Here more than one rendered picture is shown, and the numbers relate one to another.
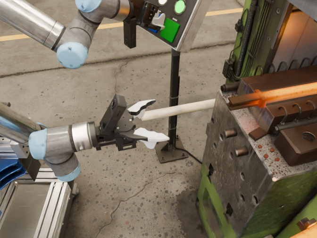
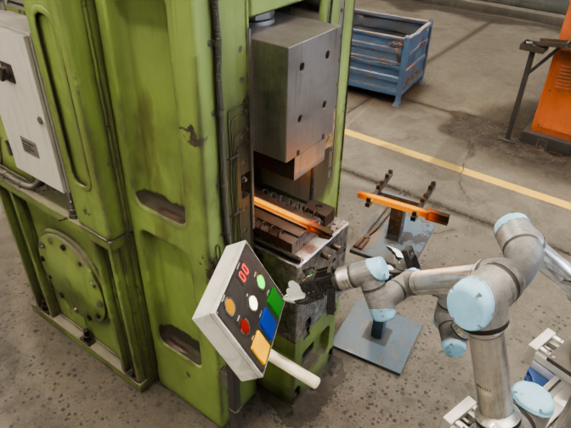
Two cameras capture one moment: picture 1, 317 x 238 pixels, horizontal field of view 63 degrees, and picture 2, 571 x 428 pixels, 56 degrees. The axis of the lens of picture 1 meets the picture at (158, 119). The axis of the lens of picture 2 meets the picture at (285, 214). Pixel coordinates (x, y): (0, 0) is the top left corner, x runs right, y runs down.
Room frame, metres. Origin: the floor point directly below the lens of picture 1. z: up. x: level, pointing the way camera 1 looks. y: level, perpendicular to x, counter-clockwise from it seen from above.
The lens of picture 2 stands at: (1.77, 0.97, 2.29)
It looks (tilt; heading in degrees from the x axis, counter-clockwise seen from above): 35 degrees down; 230
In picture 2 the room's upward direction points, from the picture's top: 1 degrees clockwise
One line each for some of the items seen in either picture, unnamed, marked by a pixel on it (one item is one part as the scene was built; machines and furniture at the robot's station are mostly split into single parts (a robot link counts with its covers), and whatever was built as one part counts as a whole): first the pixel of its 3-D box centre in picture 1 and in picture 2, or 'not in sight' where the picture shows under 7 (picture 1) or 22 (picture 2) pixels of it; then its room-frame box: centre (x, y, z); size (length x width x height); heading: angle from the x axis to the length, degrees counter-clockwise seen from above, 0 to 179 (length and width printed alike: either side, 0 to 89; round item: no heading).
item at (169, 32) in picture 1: (170, 30); (274, 302); (0.96, -0.05, 1.01); 0.07 x 0.05 x 0.07; 39
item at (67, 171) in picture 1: (61, 159); (446, 316); (0.44, 0.29, 0.88); 0.11 x 0.08 x 0.11; 47
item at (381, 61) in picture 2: not in sight; (364, 52); (-2.58, -2.98, 0.36); 1.20 x 0.80 x 0.72; 110
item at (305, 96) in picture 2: not in sight; (272, 76); (0.61, -0.52, 1.56); 0.42 x 0.39 x 0.40; 104
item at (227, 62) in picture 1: (229, 69); not in sight; (0.99, -0.33, 0.80); 0.06 x 0.03 x 0.14; 14
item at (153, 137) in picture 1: (151, 141); (394, 256); (0.43, 0.02, 0.98); 0.09 x 0.03 x 0.06; 68
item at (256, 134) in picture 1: (257, 133); not in sight; (0.50, -0.30, 0.92); 0.04 x 0.03 x 0.01; 121
